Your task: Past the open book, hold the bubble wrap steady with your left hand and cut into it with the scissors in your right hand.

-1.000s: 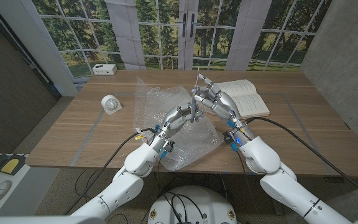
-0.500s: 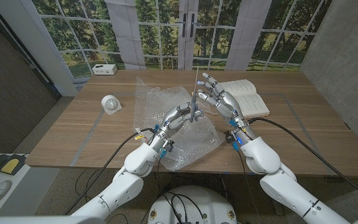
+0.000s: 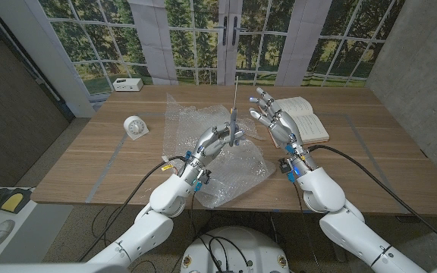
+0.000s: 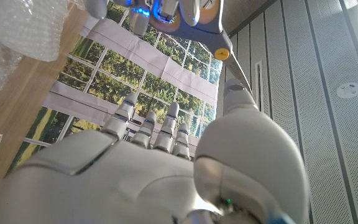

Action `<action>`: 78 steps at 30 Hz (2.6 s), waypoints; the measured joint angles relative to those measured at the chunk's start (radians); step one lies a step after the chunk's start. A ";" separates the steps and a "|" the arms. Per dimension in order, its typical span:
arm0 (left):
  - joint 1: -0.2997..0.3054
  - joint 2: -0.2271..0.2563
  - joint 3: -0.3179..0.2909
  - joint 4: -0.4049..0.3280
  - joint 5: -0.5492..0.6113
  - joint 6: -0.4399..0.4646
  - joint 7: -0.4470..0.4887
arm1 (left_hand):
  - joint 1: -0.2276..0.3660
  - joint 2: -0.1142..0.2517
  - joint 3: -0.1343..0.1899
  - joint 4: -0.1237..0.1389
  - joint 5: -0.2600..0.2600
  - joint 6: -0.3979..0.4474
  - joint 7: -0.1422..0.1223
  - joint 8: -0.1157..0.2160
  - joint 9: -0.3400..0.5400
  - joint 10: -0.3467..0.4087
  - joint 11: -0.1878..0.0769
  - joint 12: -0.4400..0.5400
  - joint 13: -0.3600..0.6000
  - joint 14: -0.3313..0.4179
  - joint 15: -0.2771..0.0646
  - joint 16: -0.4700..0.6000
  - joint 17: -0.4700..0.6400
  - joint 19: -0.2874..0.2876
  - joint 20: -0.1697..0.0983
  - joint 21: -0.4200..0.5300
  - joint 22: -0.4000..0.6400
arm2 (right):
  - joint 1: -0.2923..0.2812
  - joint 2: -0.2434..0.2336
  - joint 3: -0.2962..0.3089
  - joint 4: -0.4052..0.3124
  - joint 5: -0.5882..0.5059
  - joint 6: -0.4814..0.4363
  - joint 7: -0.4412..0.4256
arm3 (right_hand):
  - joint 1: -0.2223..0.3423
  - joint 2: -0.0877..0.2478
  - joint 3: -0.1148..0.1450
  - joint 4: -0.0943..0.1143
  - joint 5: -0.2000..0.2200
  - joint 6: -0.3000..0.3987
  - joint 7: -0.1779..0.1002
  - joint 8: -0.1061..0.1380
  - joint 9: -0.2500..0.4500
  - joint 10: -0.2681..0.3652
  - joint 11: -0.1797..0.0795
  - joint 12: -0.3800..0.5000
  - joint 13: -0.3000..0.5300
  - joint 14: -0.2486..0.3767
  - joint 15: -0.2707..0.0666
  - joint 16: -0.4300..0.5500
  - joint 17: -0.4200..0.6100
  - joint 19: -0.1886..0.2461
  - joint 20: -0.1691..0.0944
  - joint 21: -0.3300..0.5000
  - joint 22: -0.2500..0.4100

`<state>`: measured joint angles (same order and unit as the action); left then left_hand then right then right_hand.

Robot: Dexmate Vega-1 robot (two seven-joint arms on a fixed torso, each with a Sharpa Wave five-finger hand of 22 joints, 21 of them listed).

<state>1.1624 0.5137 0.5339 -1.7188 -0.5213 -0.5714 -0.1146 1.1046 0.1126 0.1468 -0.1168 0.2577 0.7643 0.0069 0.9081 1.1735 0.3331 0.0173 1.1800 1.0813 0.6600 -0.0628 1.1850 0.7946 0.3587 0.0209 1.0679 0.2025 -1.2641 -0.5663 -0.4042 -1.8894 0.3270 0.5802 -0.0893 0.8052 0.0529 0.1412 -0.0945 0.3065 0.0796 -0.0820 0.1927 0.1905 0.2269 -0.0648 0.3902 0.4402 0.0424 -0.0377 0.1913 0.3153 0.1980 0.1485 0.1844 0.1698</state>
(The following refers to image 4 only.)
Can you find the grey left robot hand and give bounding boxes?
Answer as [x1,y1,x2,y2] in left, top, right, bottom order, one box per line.
[84,0,213,37]

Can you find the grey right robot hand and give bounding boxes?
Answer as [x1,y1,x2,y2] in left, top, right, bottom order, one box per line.
[0,77,311,224]

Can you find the grey scissors with yellow handles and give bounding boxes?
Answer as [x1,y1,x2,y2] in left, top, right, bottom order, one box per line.
[149,0,254,94]

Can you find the large clear bubble wrap sheet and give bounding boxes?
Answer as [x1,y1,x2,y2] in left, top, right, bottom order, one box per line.
[0,0,85,105]

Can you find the printed forest window backdrop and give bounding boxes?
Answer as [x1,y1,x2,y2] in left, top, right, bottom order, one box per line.
[6,0,226,175]

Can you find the white linear ceiling vent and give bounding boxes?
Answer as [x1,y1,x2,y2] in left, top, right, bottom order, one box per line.
[254,60,264,110]

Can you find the white round ceiling fixture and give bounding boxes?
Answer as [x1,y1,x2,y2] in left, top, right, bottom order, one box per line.
[336,82,358,100]

